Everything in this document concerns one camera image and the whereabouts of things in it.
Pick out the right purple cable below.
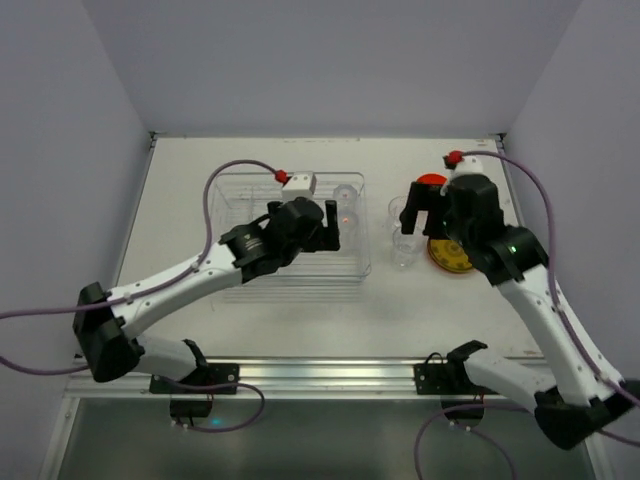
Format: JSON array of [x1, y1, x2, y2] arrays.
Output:
[[414, 148, 640, 480]]

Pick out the clear glass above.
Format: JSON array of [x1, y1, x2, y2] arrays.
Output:
[[387, 195, 408, 233], [338, 209, 360, 243], [391, 228, 422, 268], [333, 184, 359, 208]]

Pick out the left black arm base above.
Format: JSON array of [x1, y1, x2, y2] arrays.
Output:
[[149, 345, 240, 426]]

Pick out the clear plastic rack tray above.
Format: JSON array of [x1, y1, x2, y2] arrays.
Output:
[[202, 172, 374, 281]]

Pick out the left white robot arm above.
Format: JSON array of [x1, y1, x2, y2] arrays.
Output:
[[73, 197, 340, 386]]

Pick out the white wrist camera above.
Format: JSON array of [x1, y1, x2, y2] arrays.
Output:
[[445, 152, 484, 183], [281, 171, 317, 202]]

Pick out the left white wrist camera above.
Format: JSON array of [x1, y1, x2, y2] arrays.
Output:
[[281, 171, 317, 202]]

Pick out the olive brown plate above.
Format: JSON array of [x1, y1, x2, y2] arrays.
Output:
[[426, 239, 472, 265]]

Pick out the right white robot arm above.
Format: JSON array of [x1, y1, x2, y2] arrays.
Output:
[[400, 174, 639, 450]]

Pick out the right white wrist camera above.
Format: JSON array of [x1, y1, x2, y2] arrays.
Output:
[[445, 152, 484, 183]]

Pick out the aluminium mounting rail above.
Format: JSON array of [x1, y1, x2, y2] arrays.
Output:
[[63, 356, 551, 400]]

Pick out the orange bowl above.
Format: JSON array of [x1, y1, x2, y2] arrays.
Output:
[[416, 173, 447, 186]]

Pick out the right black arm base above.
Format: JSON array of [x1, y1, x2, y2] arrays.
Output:
[[413, 340, 496, 408]]

